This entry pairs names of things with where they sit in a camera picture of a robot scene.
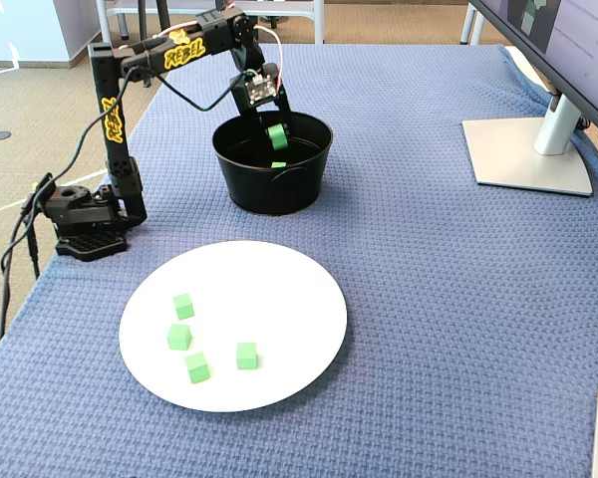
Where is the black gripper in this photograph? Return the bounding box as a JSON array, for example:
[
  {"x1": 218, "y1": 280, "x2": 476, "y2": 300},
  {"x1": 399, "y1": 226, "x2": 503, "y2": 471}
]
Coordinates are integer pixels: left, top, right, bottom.
[{"x1": 230, "y1": 42, "x2": 295, "y2": 149}]

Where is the white round plate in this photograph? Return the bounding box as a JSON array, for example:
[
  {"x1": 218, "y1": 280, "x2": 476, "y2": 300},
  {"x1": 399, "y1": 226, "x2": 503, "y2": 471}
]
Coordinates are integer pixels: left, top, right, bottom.
[{"x1": 118, "y1": 240, "x2": 349, "y2": 414}]

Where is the black metal bucket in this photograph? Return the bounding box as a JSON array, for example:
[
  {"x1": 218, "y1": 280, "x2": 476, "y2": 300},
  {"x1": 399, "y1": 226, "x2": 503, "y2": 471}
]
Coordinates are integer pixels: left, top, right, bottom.
[{"x1": 211, "y1": 110, "x2": 335, "y2": 217}]

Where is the white desk leg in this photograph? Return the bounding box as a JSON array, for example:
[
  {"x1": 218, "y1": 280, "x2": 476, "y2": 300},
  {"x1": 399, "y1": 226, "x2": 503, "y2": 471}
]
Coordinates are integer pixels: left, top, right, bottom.
[{"x1": 460, "y1": 2, "x2": 479, "y2": 46}]

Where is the blue woven table cloth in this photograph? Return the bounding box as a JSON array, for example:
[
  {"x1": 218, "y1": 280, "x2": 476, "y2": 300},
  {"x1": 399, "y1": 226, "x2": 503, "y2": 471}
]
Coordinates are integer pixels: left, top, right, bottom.
[{"x1": 0, "y1": 42, "x2": 598, "y2": 478}]

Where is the silver monitor stand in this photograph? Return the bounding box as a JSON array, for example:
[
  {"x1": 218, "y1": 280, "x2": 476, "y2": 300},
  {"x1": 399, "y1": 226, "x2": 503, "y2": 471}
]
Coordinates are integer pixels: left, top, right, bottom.
[{"x1": 460, "y1": 92, "x2": 595, "y2": 198}]

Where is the computer monitor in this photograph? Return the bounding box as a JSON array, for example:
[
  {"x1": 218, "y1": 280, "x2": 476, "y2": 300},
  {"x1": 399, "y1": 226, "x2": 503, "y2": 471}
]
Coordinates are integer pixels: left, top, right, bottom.
[{"x1": 470, "y1": 0, "x2": 598, "y2": 145}]

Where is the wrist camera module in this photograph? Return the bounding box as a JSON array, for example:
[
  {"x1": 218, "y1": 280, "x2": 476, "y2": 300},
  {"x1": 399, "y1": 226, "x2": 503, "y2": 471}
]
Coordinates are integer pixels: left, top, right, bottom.
[{"x1": 242, "y1": 67, "x2": 284, "y2": 108}]

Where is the thin black camera cable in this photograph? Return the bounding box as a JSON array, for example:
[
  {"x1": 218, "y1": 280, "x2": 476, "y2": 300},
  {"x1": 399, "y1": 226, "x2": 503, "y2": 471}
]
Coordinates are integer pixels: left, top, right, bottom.
[{"x1": 22, "y1": 68, "x2": 253, "y2": 205}]

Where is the white metal table frame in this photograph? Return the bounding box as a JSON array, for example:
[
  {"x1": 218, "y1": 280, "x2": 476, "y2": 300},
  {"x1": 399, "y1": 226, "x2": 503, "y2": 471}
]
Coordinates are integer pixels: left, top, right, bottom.
[{"x1": 95, "y1": 0, "x2": 326, "y2": 46}]

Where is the black power cable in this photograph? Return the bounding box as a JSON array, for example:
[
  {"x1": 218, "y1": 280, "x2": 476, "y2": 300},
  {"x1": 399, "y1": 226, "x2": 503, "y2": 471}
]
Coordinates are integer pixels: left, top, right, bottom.
[{"x1": 0, "y1": 196, "x2": 44, "y2": 344}]

